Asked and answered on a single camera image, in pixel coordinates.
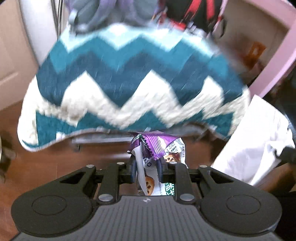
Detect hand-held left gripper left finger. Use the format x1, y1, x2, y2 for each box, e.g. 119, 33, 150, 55
60, 160, 137, 204

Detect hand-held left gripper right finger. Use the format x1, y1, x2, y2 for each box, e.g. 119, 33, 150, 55
158, 161, 234, 204

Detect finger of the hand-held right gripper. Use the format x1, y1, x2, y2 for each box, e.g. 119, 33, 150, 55
276, 145, 296, 163

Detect purple white snack wrapper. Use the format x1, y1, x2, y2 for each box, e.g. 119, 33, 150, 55
127, 131, 188, 197

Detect white plastic bag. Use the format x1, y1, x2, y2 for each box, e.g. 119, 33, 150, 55
211, 95, 296, 187

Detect pink desk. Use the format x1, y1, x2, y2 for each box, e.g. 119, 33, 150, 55
217, 0, 296, 99

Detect teal chevron quilt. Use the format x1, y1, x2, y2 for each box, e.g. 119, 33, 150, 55
17, 23, 251, 152

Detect red black backpack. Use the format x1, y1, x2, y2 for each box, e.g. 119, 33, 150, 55
159, 0, 228, 39

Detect purple grey backpack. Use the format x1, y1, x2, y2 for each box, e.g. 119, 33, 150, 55
67, 0, 162, 36

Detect beige wooden door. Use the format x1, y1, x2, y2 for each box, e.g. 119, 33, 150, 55
0, 0, 40, 112

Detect chrome metal pole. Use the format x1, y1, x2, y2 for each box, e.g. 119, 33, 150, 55
52, 0, 64, 36

